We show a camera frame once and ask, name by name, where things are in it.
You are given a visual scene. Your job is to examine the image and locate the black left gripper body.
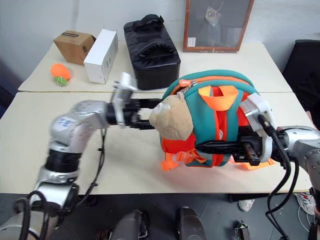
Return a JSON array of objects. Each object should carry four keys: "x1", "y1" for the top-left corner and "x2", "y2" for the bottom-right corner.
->
[{"x1": 119, "y1": 98, "x2": 141, "y2": 130}]

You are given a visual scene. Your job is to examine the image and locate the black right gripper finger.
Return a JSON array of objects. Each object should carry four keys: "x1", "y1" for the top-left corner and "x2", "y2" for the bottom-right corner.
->
[{"x1": 194, "y1": 140, "x2": 241, "y2": 155}]

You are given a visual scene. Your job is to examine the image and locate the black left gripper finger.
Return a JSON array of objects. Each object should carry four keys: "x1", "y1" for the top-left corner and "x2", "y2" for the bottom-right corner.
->
[
  {"x1": 136, "y1": 119, "x2": 156, "y2": 131},
  {"x1": 136, "y1": 98, "x2": 164, "y2": 110}
]

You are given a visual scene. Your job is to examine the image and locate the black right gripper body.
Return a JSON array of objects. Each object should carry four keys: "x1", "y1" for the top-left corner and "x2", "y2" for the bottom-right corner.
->
[{"x1": 231, "y1": 126, "x2": 266, "y2": 168}]

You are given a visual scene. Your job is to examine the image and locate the orange teal bear backpack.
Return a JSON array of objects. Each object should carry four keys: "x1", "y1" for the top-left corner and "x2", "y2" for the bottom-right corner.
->
[{"x1": 149, "y1": 69, "x2": 276, "y2": 173}]

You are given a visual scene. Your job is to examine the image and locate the white cardboard box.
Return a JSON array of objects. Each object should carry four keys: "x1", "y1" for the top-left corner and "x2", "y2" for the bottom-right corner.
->
[{"x1": 83, "y1": 28, "x2": 119, "y2": 85}]

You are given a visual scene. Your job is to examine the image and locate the brown cardboard box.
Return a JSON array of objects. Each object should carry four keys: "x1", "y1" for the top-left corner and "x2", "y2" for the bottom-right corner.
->
[{"x1": 52, "y1": 30, "x2": 97, "y2": 67}]

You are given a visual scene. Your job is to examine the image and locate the black padded bag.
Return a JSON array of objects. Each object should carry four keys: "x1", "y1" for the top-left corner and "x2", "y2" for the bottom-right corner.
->
[{"x1": 123, "y1": 13, "x2": 182, "y2": 92}]

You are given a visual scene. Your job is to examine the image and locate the white red-laced shoe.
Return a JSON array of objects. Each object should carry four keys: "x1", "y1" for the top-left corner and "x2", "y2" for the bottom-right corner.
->
[{"x1": 295, "y1": 191, "x2": 315, "y2": 215}]

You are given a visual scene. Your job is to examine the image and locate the orange plush carrot toy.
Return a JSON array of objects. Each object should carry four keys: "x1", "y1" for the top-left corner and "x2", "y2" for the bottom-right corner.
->
[{"x1": 50, "y1": 63, "x2": 71, "y2": 87}]

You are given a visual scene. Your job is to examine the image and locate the small dark floor device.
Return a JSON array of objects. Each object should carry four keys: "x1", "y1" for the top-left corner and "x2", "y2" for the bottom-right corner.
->
[{"x1": 234, "y1": 220, "x2": 254, "y2": 240}]

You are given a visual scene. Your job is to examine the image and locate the black chair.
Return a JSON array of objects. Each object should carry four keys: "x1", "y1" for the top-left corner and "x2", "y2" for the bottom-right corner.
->
[{"x1": 282, "y1": 39, "x2": 320, "y2": 114}]

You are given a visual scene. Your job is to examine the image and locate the wooden framed dark picture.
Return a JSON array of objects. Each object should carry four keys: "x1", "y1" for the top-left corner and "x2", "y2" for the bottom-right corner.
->
[{"x1": 182, "y1": 0, "x2": 256, "y2": 54}]

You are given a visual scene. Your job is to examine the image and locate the dark rounded shape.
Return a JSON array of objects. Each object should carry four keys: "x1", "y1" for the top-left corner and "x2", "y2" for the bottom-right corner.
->
[{"x1": 111, "y1": 209, "x2": 151, "y2": 240}]

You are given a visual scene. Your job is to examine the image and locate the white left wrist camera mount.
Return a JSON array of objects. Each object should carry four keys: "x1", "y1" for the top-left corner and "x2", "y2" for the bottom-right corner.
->
[{"x1": 110, "y1": 72, "x2": 139, "y2": 129}]

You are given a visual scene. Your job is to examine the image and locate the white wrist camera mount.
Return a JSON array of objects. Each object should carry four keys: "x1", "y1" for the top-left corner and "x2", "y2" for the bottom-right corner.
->
[
  {"x1": 239, "y1": 92, "x2": 277, "y2": 164},
  {"x1": 110, "y1": 72, "x2": 139, "y2": 129}
]

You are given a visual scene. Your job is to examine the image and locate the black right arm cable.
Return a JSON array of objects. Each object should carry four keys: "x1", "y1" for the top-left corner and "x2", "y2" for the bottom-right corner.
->
[{"x1": 257, "y1": 113, "x2": 301, "y2": 240}]

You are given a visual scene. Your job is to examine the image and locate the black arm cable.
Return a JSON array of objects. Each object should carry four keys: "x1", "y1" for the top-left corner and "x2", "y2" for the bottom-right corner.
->
[
  {"x1": 257, "y1": 113, "x2": 301, "y2": 240},
  {"x1": 83, "y1": 127, "x2": 107, "y2": 204}
]

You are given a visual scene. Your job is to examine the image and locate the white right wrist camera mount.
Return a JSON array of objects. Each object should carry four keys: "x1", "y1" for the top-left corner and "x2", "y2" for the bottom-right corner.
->
[{"x1": 239, "y1": 92, "x2": 277, "y2": 164}]

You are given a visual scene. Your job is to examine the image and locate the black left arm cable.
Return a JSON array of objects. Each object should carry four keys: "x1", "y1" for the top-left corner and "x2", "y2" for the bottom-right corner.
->
[{"x1": 83, "y1": 127, "x2": 107, "y2": 204}]

